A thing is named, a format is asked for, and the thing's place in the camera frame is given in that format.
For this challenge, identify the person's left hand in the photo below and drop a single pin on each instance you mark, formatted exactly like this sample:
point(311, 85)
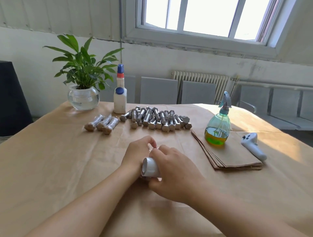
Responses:
point(137, 156)

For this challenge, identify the person's right hand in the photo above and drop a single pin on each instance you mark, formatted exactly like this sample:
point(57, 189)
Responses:
point(178, 178)

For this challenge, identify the white cling film roll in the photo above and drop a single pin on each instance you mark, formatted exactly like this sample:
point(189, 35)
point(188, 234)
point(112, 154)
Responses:
point(149, 167)

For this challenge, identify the pile of steel bolts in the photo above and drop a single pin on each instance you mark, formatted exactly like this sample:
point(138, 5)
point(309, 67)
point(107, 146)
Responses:
point(156, 118)

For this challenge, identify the stack of brown paper sheets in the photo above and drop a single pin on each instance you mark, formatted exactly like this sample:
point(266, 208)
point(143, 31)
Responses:
point(232, 154)

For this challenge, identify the green spray bottle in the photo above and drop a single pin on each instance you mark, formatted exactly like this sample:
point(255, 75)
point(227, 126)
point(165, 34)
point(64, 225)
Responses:
point(217, 131)

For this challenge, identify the person's right forearm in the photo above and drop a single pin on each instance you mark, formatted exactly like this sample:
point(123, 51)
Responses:
point(239, 217)

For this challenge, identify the person's left forearm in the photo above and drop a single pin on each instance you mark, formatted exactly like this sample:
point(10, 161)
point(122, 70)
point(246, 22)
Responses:
point(80, 207)

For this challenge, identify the white glue bottle blue cap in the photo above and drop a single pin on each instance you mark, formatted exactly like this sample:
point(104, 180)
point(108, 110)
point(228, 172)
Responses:
point(120, 100)

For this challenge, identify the grey chair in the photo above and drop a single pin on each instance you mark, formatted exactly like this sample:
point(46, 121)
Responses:
point(159, 91)
point(254, 100)
point(198, 93)
point(293, 107)
point(129, 89)

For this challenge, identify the round glass vase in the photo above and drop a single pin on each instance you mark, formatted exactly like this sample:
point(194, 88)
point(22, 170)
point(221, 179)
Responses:
point(83, 98)

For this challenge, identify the white handheld controller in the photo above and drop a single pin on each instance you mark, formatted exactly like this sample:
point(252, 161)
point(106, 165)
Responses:
point(253, 145)

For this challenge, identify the large brown paper table cover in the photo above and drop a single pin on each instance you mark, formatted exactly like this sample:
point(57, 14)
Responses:
point(44, 166)

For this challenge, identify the white radiator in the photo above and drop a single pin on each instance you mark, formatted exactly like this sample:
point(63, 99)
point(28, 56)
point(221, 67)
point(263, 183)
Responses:
point(200, 79)

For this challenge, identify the green leafy plant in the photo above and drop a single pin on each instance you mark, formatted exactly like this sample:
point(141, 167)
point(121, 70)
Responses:
point(83, 63)

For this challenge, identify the black trash bin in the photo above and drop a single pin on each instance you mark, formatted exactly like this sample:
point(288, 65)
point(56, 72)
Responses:
point(13, 100)

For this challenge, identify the white framed window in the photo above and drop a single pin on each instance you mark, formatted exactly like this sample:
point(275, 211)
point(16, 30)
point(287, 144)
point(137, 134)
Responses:
point(210, 22)

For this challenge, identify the white vertical blind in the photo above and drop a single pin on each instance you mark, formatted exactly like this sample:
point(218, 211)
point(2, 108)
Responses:
point(54, 17)

